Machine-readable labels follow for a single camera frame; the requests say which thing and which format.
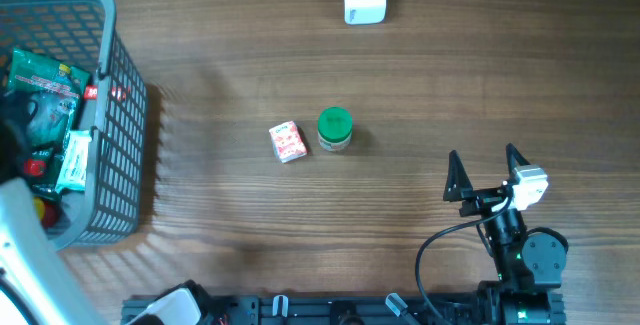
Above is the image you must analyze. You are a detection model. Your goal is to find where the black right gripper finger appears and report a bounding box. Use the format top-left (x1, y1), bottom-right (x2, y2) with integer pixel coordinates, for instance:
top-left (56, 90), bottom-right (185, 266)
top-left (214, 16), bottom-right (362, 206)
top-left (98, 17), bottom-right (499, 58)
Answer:
top-left (443, 150), bottom-right (473, 202)
top-left (505, 143), bottom-right (530, 183)

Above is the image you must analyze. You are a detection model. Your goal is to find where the green lid Knorr jar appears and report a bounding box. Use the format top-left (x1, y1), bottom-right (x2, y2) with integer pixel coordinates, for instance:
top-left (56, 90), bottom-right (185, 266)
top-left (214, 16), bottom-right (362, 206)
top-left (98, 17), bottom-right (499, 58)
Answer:
top-left (317, 107), bottom-right (353, 152)

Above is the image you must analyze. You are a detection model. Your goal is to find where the orange Kleenex tissue pack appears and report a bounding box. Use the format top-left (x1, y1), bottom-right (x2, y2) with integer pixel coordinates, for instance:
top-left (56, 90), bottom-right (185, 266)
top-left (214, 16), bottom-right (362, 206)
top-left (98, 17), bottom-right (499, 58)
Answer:
top-left (269, 121), bottom-right (308, 163)

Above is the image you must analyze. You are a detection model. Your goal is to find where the mint green wipes pack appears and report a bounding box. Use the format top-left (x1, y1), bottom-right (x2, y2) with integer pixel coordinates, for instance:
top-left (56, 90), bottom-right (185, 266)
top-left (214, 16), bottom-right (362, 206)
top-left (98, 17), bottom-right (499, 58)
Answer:
top-left (55, 130), bottom-right (92, 194)

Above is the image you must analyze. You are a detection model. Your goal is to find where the red sauce bottle green cap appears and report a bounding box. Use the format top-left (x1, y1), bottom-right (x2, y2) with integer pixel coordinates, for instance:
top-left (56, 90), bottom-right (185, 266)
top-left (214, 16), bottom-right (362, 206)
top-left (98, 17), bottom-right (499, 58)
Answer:
top-left (22, 157), bottom-right (61, 231)

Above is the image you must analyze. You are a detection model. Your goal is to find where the green 3M gloves package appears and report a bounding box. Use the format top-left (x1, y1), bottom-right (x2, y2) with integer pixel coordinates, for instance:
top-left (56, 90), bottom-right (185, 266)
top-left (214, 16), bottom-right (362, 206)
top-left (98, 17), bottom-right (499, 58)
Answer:
top-left (7, 48), bottom-right (91, 202)

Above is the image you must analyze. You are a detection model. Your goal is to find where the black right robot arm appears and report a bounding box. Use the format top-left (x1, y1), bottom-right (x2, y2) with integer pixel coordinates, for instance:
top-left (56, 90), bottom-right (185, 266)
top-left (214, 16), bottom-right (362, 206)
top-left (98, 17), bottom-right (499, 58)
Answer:
top-left (443, 144), bottom-right (569, 325)

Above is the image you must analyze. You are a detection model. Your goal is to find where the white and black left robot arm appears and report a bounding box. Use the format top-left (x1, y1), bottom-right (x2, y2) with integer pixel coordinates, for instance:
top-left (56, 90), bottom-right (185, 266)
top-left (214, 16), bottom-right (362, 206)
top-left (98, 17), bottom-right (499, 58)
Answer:
top-left (1, 93), bottom-right (106, 324)

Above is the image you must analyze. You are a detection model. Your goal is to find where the grey plastic shopping basket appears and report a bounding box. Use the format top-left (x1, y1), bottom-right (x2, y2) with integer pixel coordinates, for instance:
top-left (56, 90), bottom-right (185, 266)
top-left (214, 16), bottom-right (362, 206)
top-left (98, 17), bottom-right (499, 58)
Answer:
top-left (1, 0), bottom-right (148, 250)

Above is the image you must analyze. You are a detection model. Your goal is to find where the black camera cable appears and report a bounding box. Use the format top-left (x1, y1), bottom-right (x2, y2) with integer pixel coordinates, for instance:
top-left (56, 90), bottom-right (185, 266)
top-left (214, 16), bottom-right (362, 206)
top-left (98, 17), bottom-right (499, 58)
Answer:
top-left (414, 195), bottom-right (515, 325)

